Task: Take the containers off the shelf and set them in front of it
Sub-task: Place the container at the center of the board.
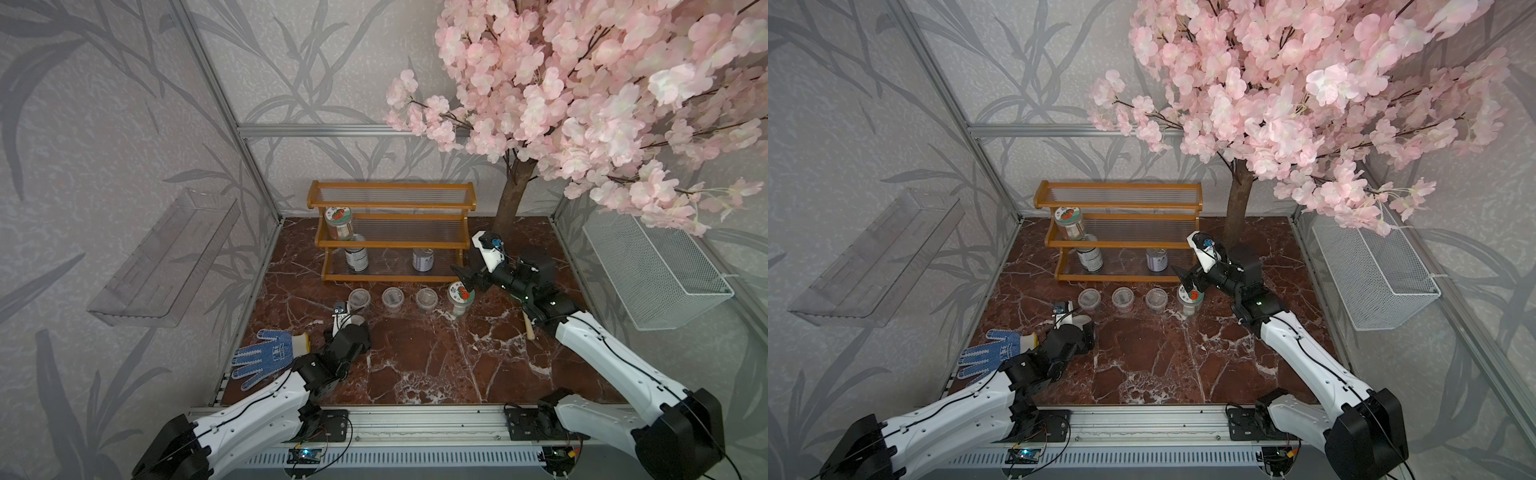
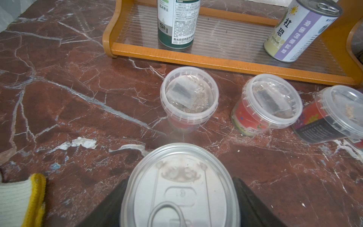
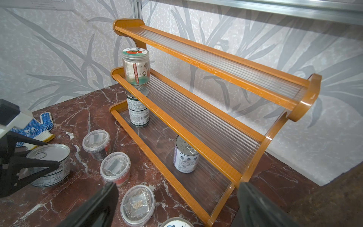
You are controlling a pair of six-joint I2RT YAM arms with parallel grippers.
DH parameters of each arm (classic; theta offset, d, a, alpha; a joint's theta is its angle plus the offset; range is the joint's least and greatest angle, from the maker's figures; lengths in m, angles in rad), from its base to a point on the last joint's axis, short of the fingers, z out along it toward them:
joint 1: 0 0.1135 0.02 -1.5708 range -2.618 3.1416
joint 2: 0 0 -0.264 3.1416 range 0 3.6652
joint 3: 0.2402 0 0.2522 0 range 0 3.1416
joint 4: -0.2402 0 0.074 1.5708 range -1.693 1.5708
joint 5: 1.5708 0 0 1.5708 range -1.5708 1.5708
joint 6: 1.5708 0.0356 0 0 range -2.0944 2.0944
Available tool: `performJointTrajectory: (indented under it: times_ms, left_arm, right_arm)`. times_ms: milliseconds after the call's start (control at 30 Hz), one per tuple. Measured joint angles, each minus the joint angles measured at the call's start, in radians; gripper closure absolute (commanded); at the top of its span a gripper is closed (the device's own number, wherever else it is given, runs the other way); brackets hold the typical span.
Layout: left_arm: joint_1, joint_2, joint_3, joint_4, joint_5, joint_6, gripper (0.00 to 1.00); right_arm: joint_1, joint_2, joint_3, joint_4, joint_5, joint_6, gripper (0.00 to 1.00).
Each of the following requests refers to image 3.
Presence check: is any small clear red-label seed jar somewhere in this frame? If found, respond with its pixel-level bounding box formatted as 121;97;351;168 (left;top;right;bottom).
121;184;156;227

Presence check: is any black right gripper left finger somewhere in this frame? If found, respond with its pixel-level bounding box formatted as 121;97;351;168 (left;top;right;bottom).
58;182;119;227

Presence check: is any silver green label tin can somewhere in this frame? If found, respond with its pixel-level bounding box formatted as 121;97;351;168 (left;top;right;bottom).
26;144;71;188

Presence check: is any blue dotted work glove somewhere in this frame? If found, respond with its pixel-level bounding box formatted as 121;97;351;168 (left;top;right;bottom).
10;112;55;142

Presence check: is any small clear grey-label seed jar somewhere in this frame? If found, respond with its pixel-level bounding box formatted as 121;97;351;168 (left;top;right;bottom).
100;152;131;187

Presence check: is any purple label tin can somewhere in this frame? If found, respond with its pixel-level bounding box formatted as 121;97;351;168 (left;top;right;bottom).
173;135;200;174

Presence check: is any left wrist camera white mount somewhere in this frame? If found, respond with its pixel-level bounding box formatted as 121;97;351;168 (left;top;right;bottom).
1;99;34;138

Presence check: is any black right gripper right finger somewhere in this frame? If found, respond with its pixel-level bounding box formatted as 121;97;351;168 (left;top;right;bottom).
237;182;299;227

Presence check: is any green white tin can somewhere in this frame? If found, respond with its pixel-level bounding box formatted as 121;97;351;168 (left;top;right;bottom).
125;90;150;127

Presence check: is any clear jar tomato lid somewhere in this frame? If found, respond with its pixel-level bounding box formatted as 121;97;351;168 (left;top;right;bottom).
160;217;193;227

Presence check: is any tall clear tomato-label jar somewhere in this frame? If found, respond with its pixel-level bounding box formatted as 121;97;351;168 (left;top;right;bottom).
122;47;150;85

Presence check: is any orange wooden three-tier shelf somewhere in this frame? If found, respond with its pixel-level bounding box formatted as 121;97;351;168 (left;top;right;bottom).
109;19;322;227

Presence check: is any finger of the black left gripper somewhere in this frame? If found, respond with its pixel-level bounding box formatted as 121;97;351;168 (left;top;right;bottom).
1;131;47;198

